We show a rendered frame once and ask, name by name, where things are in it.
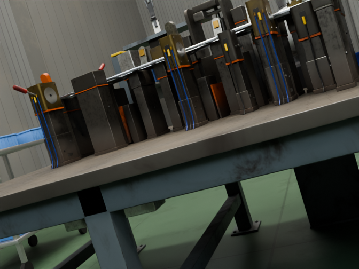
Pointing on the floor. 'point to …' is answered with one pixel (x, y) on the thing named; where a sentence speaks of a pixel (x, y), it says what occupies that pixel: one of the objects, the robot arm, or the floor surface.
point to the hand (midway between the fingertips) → (156, 28)
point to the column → (330, 190)
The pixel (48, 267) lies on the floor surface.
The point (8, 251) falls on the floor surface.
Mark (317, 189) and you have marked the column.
